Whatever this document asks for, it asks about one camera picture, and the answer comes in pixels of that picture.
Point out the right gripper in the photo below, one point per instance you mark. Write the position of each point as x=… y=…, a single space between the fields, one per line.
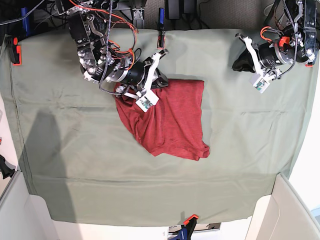
x=145 y=75

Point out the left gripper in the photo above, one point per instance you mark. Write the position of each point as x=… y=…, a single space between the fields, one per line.
x=263 y=59

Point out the red long-sleeve shirt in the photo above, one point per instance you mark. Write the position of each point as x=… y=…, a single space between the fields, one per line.
x=174 y=125

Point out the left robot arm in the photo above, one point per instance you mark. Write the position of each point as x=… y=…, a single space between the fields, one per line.
x=290 y=37

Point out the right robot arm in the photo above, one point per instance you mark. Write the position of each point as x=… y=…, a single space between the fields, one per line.
x=117 y=72

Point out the blue clamp top edge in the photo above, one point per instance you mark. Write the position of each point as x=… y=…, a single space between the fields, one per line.
x=161 y=28

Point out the blue clamp edge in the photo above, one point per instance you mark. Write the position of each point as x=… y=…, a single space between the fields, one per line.
x=161 y=28
x=187 y=228

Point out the orange black clamp right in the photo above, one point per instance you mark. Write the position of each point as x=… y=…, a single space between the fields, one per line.
x=309 y=65

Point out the orange black clamp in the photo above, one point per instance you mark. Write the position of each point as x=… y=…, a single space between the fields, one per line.
x=15 y=50
x=309 y=65

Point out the black power supply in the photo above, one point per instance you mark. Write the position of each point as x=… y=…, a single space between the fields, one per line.
x=175 y=8

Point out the green table cloth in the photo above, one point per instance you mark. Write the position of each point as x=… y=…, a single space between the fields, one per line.
x=77 y=155

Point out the blue clamp bottom edge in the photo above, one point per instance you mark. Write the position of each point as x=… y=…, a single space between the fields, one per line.
x=187 y=228

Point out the orange black clamp left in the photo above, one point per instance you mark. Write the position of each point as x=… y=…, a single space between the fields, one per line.
x=15 y=50

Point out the blue clamp far left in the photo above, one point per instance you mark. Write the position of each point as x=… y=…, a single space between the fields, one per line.
x=25 y=21

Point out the white bin right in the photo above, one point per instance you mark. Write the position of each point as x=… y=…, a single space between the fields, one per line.
x=282 y=215

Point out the white bin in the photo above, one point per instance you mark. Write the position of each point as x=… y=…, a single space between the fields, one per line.
x=24 y=216
x=282 y=215

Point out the black clamp left edge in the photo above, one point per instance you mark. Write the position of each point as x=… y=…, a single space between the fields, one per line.
x=4 y=169

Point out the white bin left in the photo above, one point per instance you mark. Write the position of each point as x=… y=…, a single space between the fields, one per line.
x=24 y=216

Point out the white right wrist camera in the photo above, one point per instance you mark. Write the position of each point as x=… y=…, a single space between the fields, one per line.
x=147 y=100

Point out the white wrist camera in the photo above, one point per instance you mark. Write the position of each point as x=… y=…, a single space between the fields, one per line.
x=147 y=100
x=261 y=82

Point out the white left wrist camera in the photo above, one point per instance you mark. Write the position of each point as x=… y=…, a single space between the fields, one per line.
x=261 y=82

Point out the metal table leg bracket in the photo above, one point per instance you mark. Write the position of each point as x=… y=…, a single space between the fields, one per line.
x=138 y=13

